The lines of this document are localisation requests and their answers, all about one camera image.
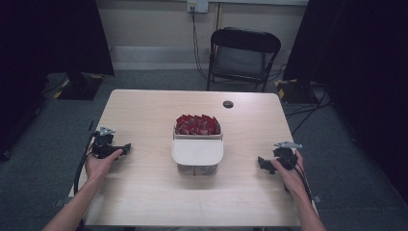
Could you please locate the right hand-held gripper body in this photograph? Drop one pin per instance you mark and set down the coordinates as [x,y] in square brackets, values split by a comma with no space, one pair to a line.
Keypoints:
[285,156]

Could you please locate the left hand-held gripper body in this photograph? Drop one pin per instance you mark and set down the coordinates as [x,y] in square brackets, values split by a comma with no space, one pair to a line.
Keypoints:
[103,145]

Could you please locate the clear plastic storage box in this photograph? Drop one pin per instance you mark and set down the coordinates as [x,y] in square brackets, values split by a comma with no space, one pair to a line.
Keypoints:
[197,168]

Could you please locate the white box lid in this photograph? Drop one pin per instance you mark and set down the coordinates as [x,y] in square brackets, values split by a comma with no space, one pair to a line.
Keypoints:
[197,151]

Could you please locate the person's left hand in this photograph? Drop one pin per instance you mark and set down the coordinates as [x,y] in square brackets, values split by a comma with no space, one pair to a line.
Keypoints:
[97,166]

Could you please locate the person's right hand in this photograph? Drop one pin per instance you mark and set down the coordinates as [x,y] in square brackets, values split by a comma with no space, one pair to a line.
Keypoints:
[292,179]

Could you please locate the black stand base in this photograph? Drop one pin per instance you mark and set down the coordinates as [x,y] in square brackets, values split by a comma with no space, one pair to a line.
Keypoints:
[292,91]
[80,86]

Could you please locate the pile of red packets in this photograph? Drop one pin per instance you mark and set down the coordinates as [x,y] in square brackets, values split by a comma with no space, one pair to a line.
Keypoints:
[198,124]

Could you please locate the black folding chair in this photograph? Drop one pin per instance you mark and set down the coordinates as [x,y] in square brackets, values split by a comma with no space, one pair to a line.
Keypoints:
[241,54]

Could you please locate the black curtain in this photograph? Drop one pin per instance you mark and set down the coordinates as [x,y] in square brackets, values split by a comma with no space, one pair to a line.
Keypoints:
[48,38]
[359,64]

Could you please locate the white wall power outlet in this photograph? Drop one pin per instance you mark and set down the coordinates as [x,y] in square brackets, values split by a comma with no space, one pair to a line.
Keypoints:
[197,5]

